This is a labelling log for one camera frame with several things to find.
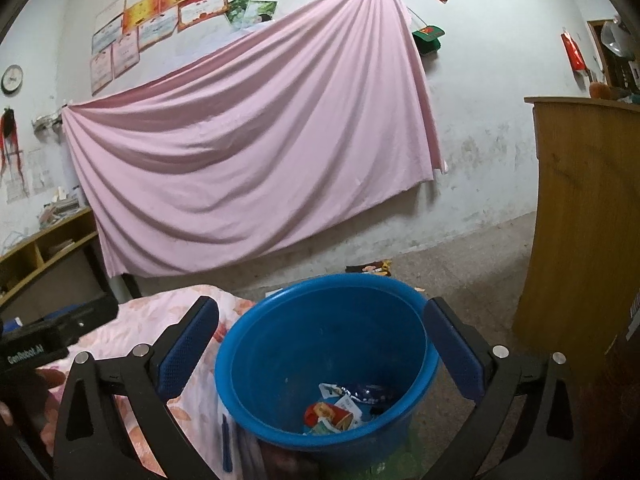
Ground wooden desk with shelves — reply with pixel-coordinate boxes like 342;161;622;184
0;207;108;311

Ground black and yellow snack packet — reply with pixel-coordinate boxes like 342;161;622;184
345;260;393;277

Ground pink hanging sheet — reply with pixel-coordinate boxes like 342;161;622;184
61;0;447;278

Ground wooden wall frame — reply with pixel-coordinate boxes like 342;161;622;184
587;19;640;91

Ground green photo print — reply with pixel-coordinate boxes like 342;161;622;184
243;0;278;23
225;0;251;25

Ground paper wall calendar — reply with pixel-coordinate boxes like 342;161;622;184
6;149;46;203

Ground blue plastic bucket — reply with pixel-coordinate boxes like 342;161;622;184
215;274;441;453

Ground group of wall certificates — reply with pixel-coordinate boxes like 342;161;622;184
90;0;229;96

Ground floral blanket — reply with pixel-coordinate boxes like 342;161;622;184
15;284;261;480

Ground stack of books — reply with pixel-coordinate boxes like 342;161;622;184
40;187;88;226

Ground red tassel decoration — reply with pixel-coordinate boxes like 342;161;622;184
0;107;23;171

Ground red packet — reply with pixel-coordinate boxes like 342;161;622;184
561;32;588;72
304;402;353;428

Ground wooden cabinet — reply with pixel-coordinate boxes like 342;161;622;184
512;96;640;376

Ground round wall clock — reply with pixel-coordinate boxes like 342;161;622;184
1;64;24;95

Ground metal wall rack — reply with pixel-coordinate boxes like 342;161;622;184
31;112;68;133

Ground clear plastic bag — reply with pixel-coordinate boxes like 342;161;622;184
600;19;632;56

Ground white paper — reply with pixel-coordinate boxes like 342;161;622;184
320;384;363;415

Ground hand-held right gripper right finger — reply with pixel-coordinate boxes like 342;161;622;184
422;296;585;480

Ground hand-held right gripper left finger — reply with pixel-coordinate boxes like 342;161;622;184
52;296;221;480

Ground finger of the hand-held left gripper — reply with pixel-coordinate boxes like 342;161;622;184
42;294;119;342

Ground red hanging packet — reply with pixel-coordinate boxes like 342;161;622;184
561;32;588;72

